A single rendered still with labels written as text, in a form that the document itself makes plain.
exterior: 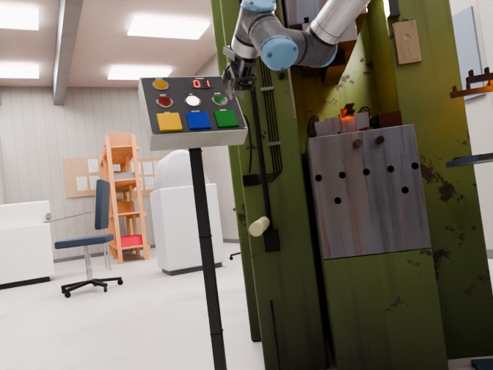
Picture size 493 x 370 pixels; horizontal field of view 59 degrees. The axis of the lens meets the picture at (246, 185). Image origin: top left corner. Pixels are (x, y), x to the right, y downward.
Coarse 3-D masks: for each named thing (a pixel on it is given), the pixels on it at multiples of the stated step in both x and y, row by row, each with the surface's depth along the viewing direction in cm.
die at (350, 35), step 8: (304, 24) 168; (352, 24) 166; (352, 32) 166; (344, 40) 166; (352, 40) 166; (344, 48) 174; (352, 48) 176; (304, 72) 200; (312, 72) 201; (320, 72) 203
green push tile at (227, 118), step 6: (216, 114) 153; (222, 114) 154; (228, 114) 155; (234, 114) 155; (216, 120) 152; (222, 120) 152; (228, 120) 153; (234, 120) 153; (222, 126) 151; (228, 126) 151; (234, 126) 152
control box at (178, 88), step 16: (144, 80) 156; (176, 80) 160; (192, 80) 161; (208, 80) 163; (144, 96) 151; (160, 96) 153; (176, 96) 155; (208, 96) 158; (224, 96) 160; (144, 112) 152; (160, 112) 149; (176, 112) 150; (208, 112) 154; (240, 112) 157; (208, 128) 149; (224, 128) 151; (240, 128) 153; (160, 144) 147; (176, 144) 149; (192, 144) 151; (208, 144) 154; (224, 144) 156; (240, 144) 159
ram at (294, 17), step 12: (288, 0) 169; (300, 0) 168; (312, 0) 168; (324, 0) 167; (288, 12) 169; (300, 12) 168; (312, 12) 168; (288, 24) 169; (300, 24) 169; (360, 24) 176
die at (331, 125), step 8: (328, 120) 166; (336, 120) 165; (344, 120) 165; (352, 120) 165; (360, 120) 164; (368, 120) 164; (320, 128) 166; (328, 128) 166; (336, 128) 165; (344, 128) 165; (352, 128) 165; (360, 128) 164; (320, 136) 166
